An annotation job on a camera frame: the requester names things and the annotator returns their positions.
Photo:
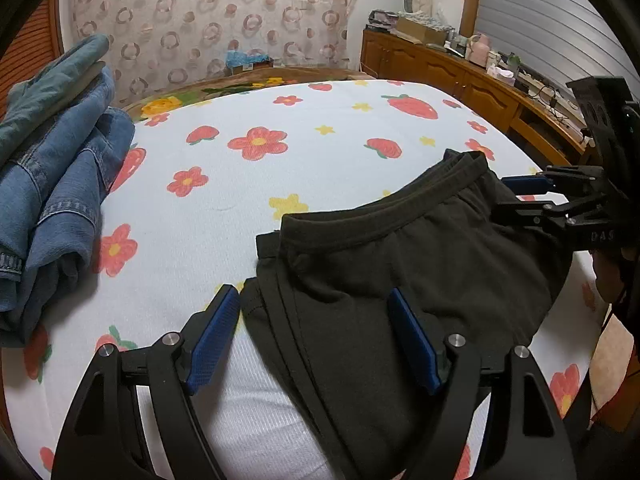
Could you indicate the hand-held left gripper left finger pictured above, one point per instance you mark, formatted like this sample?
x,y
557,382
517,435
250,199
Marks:
x,y
215,340

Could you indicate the wooden cabinet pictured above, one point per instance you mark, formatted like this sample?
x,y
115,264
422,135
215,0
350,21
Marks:
x,y
450,80

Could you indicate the wooden slatted wardrobe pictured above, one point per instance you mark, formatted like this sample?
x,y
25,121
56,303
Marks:
x,y
35,45

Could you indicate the teal folded jeans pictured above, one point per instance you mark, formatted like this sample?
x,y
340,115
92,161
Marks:
x,y
55,90

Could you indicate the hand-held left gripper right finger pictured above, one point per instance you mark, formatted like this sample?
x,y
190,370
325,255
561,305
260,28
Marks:
x,y
415,340

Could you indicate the cardboard box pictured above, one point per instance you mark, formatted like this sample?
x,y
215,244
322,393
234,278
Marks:
x,y
420,30

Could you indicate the dark patterned box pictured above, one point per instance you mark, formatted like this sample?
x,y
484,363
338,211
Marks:
x,y
382,19

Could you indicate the pink tissue box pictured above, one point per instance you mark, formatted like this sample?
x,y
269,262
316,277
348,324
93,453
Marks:
x,y
502,74

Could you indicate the black pants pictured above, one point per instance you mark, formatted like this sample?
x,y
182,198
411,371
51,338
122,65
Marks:
x,y
400,260

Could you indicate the peach floral blanket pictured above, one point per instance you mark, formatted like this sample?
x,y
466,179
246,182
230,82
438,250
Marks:
x,y
225,85

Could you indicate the blue box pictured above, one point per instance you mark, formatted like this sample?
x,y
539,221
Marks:
x,y
247,60

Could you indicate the blue denim jeans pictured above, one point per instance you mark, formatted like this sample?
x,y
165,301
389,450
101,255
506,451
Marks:
x,y
55,200

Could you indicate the grey window blind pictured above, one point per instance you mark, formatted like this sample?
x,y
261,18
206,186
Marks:
x,y
540,15

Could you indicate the strawberry printed blanket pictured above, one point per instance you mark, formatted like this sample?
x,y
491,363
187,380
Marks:
x,y
300,160

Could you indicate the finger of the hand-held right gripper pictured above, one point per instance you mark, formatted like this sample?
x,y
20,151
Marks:
x,y
525,214
525,184

